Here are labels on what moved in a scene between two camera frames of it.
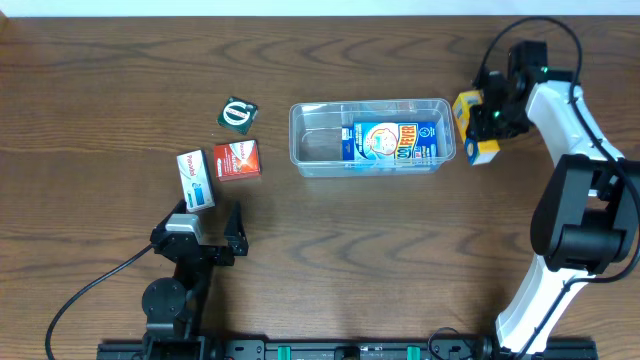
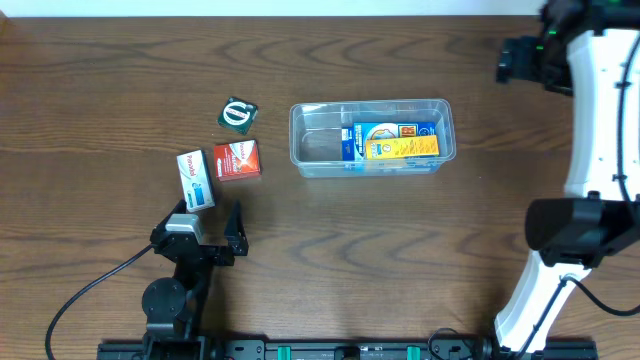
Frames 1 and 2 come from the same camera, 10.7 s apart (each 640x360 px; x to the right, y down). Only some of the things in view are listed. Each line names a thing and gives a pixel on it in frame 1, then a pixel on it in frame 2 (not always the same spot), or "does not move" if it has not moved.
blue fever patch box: [390, 141] does not move
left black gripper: [236, 241] does not move
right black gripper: [480, 122] -> [513, 60]
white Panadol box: [196, 180] does not move
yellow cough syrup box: [478, 150] -> [391, 148]
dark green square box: [237, 115] does not move
